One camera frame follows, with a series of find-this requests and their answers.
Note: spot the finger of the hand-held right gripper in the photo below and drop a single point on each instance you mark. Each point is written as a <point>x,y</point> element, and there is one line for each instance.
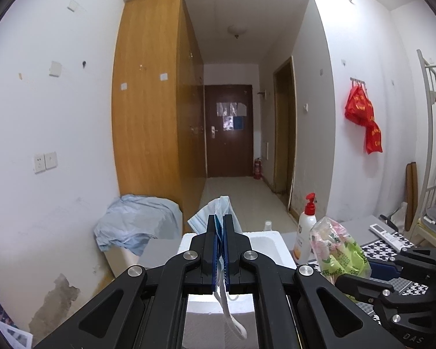
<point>385,269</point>
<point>363,287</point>

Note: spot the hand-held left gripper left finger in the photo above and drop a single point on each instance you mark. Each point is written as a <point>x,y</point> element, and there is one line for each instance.
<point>212,249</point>

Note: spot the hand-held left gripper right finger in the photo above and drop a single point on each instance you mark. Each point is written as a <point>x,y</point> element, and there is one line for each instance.
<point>226,249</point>

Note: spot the blue face mask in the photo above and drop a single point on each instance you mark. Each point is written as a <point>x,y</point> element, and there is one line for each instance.
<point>221,207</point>

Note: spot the green and white plastic bag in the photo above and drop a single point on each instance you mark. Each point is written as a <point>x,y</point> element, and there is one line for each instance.
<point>334,254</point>

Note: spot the white foam box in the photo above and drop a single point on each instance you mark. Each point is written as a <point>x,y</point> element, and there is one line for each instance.
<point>272,247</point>

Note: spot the houndstooth tablecloth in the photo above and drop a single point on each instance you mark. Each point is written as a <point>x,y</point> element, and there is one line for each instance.
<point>416,288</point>

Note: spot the white remote control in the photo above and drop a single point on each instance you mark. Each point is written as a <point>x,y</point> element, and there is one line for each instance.
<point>385,234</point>

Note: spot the white paper cup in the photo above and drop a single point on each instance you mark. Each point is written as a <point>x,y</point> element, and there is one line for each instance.
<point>268,225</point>

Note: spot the wooden boards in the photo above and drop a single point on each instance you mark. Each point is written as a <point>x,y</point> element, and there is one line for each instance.
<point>411,196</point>

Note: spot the light blue cloth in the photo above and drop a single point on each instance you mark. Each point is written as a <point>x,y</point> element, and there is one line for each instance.
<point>138,221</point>

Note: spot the white lotion pump bottle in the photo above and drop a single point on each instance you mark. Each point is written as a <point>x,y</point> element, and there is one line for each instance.
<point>305,229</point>

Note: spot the red fire extinguisher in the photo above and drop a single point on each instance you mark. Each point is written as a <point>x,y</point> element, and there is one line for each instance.
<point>257,169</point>

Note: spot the white storage box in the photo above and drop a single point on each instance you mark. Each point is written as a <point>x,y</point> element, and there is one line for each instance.
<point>123,263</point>

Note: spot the dark brown entrance door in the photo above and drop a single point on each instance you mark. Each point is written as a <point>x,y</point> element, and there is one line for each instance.
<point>229,152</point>

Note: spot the small red plastic bag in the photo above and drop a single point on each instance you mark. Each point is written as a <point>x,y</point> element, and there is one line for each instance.
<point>373,138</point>

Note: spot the door paper notices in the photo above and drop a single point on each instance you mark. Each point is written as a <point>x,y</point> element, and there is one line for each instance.
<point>230,114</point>

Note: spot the wooden wardrobe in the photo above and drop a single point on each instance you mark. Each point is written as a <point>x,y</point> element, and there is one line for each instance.
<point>149,116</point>

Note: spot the large red plastic bag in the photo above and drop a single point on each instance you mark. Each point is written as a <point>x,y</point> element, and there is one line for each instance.
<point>358,107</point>

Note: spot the printed paper sheets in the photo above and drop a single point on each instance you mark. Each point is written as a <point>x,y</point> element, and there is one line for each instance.
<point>16,336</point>

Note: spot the ceiling lamp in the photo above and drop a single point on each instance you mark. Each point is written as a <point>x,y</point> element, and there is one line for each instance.
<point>237,31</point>

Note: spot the wooden side door frame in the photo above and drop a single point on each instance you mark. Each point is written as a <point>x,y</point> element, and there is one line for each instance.
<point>283,134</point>

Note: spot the small wall shelf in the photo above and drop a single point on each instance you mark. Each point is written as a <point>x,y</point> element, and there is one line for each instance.
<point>262,94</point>

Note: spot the white bunk bed frame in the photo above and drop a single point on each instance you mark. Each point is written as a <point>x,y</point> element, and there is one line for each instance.
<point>427,116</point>

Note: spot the white wall switch plate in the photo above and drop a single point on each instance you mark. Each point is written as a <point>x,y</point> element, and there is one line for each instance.
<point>51,160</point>

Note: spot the wall hook rack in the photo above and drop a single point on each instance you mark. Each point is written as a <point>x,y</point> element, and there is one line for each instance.
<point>358,81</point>

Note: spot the white wall socket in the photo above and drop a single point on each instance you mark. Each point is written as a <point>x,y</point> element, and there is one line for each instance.
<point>39,163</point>

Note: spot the white wall cover plate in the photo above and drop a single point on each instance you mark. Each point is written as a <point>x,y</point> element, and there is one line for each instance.
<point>55,68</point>

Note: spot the small white wall plate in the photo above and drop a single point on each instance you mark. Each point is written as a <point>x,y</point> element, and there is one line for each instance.
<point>72,5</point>

